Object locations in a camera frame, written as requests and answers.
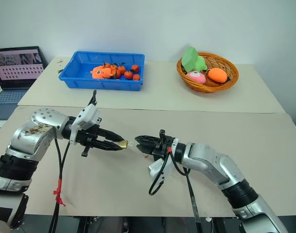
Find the brass padlock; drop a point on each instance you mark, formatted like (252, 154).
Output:
(124, 144)

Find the silver padlock key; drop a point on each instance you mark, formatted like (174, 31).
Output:
(131, 144)

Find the open grey laptop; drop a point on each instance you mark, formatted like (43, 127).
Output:
(14, 80)

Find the brown wicker basket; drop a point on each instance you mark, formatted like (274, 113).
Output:
(211, 87)

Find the pink plush toy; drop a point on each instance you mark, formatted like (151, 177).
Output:
(196, 77)

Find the orange plush mango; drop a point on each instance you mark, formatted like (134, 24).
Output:
(218, 75)

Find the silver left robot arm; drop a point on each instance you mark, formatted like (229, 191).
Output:
(28, 138)

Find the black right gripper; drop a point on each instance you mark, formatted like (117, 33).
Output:
(161, 148)

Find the small orange tangerine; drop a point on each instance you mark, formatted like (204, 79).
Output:
(135, 68)
(122, 69)
(136, 77)
(106, 65)
(128, 75)

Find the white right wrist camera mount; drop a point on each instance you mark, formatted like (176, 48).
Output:
(159, 171)

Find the blue plastic bin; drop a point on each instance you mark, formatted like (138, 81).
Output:
(77, 75)

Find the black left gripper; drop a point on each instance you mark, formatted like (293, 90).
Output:
(89, 140)

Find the beige paper table sheet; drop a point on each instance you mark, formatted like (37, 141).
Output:
(162, 99)
(113, 184)

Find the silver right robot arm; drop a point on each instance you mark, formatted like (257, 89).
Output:
(206, 157)

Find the orange plush fish toy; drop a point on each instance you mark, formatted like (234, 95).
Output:
(101, 72)

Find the green plush vegetable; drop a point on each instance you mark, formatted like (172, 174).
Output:
(191, 59)

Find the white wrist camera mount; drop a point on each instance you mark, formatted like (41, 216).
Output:
(87, 116)
(159, 171)

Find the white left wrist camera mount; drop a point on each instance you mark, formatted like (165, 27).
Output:
(87, 116)

